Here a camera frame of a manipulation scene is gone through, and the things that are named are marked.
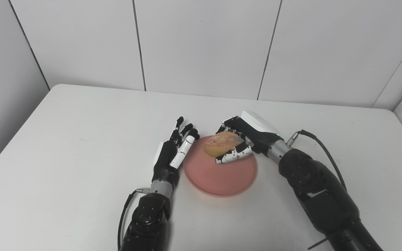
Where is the golden bread roll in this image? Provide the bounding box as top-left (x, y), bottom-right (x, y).
top-left (203, 131), bottom-right (245, 157)

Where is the black and white left hand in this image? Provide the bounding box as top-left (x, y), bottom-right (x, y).
top-left (152, 116), bottom-right (200, 183)

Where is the black and white right hand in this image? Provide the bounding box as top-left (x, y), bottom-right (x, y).
top-left (216, 111), bottom-right (281, 164)

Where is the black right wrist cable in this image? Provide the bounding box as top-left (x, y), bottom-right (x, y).
top-left (286, 130), bottom-right (347, 192)

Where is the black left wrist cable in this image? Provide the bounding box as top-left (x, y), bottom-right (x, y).
top-left (117, 188), bottom-right (150, 251)

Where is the black cable tie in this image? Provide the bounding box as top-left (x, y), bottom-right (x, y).
top-left (307, 237), bottom-right (329, 250)

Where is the pink round plate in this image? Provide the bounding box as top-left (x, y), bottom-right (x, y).
top-left (183, 135), bottom-right (258, 198)

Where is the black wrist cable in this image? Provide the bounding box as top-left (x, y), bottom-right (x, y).
top-left (117, 188), bottom-right (150, 251)
top-left (286, 130), bottom-right (347, 192)

